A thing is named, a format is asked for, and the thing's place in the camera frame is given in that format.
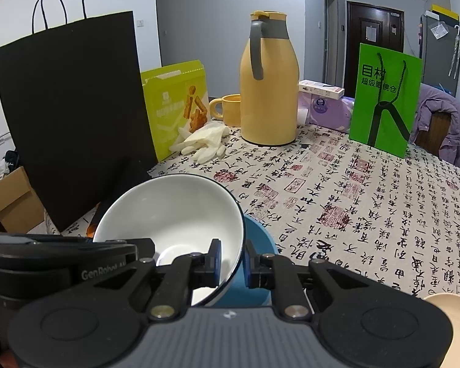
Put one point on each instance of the yellow-green snack bag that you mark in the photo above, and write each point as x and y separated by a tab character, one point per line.
168	103

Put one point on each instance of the yellow box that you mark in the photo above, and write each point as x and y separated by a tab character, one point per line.
444	11

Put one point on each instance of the white tissue paper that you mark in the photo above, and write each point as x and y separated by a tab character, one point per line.
303	117

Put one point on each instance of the purple tissue pack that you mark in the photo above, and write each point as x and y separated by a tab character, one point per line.
329	111

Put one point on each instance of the grey refrigerator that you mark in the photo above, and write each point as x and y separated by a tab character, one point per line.
437	65

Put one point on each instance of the clear plastic pouch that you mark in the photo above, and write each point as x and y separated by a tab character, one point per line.
437	31

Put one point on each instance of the flat white box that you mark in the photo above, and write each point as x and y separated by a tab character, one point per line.
322	88

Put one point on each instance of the green paper bag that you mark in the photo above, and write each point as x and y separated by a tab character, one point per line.
368	122

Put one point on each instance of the yellow thermos jug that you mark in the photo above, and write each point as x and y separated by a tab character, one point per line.
270	103

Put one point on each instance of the calligraphy printed tablecloth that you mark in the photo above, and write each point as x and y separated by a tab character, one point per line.
368	218

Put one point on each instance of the white bowl black rim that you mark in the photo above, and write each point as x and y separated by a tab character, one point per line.
168	214

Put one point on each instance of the cardboard box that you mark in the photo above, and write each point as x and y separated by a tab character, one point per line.
15	199

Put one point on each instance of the yellow mug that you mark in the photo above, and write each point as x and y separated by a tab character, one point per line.
230	111

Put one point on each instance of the blue bowl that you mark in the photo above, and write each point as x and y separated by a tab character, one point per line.
264	237

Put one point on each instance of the wooden chair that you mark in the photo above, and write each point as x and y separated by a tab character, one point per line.
433	134

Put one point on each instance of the purple puffer jacket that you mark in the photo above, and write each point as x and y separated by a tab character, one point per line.
425	107

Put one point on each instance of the grey interior door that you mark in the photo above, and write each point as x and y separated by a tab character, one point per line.
331	46

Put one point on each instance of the pair of white gloves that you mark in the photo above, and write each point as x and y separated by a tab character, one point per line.
203	142

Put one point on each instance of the dark entrance door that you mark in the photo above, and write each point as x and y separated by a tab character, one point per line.
354	27

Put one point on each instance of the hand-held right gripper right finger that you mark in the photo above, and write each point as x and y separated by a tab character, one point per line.
248	262

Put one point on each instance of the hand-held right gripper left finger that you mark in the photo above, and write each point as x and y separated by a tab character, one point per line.
216	255

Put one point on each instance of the black paper bag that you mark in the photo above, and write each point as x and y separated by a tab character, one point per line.
73	122

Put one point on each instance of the white folded umbrella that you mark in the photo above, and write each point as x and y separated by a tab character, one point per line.
453	59
459	44

